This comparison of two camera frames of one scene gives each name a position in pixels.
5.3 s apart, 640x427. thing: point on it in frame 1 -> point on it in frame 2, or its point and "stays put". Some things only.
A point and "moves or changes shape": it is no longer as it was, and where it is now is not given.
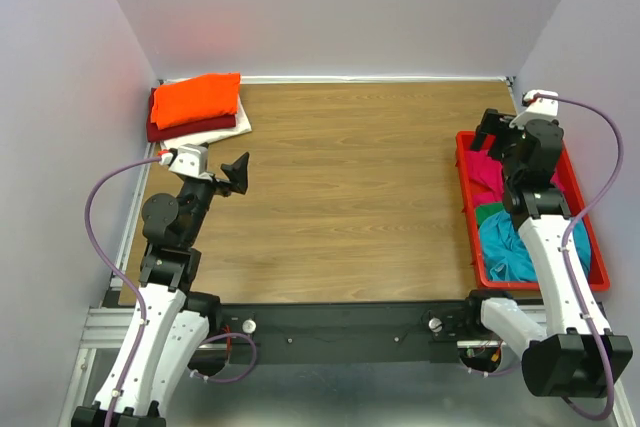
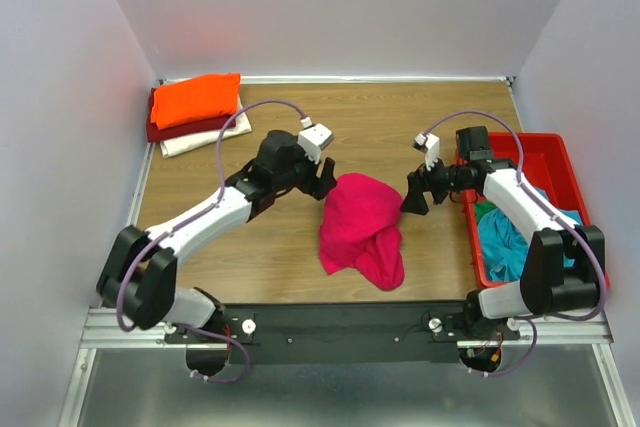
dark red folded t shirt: (191, 128) stays put
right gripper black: (491, 126) -> (425, 183)
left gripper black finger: (237, 173) -> (326, 182)
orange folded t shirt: (200, 97) stays put
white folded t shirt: (242, 126) stays put
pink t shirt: (485, 178) moves or changes shape
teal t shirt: (505, 256) stays put
